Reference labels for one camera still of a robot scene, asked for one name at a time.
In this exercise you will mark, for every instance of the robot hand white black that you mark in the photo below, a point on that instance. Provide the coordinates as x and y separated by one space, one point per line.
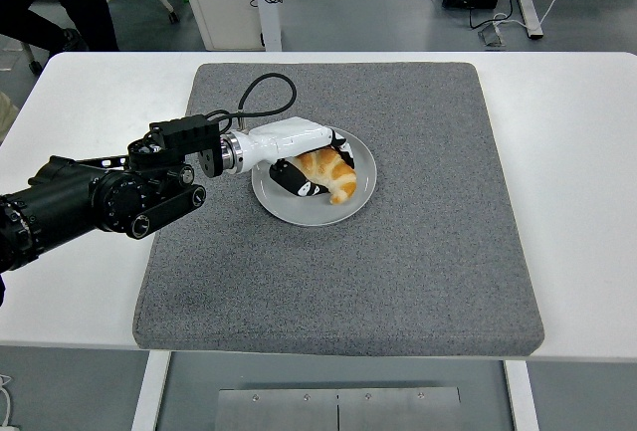
283 140

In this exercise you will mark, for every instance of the golden croissant bread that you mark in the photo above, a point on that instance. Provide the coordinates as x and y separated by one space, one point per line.
343 177

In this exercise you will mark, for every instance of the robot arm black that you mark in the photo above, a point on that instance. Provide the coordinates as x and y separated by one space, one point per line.
74 197

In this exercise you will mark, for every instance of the pale grey round plate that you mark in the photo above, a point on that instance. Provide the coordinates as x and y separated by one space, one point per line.
308 213

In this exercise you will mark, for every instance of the grey metal plate with screws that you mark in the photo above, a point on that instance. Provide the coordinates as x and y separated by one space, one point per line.
278 411

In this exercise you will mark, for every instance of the white cabinet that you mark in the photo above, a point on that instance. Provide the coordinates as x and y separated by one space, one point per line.
224 8

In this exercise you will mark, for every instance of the grey speckled mat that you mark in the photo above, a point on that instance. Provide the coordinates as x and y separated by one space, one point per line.
378 277

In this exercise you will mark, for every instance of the clear grey floor adapter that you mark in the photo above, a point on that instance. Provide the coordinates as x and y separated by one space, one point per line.
492 37

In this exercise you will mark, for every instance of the white table leg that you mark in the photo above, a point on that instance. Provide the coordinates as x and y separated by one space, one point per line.
149 396
522 401

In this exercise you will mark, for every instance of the white table post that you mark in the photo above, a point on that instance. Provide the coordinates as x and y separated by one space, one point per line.
269 23

